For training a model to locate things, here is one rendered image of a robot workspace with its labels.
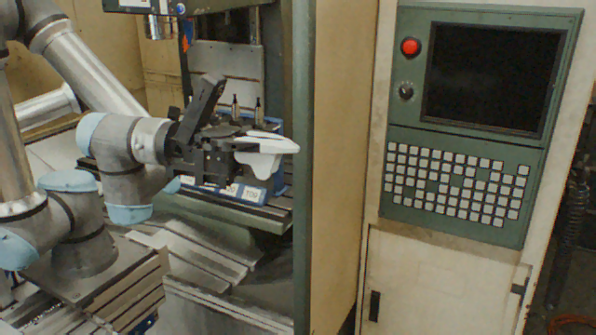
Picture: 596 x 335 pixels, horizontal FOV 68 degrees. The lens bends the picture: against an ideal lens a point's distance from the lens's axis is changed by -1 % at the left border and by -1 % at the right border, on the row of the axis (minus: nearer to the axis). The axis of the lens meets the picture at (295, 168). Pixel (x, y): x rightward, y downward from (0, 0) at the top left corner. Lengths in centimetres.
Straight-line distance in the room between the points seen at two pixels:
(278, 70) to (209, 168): 173
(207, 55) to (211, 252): 114
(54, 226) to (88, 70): 33
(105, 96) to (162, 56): 244
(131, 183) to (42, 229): 28
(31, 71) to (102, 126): 221
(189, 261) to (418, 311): 90
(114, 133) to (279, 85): 172
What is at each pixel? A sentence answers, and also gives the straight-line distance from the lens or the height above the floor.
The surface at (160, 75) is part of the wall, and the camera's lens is 339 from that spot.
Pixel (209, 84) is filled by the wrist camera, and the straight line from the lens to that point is 65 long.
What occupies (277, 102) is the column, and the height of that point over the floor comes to 112.
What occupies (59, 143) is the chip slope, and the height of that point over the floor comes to 82.
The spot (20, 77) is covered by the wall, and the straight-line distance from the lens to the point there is 293.
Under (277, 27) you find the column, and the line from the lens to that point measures 235.
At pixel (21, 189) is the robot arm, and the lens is 98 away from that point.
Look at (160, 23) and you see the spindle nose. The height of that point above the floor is 157.
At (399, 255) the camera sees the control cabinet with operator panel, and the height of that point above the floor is 86.
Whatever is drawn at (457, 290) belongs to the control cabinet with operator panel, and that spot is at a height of 79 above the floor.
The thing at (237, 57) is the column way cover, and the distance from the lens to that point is 245.
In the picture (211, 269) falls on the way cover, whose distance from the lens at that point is 183.
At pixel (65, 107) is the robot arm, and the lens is 166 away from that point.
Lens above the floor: 183
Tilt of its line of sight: 25 degrees down
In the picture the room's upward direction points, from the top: straight up
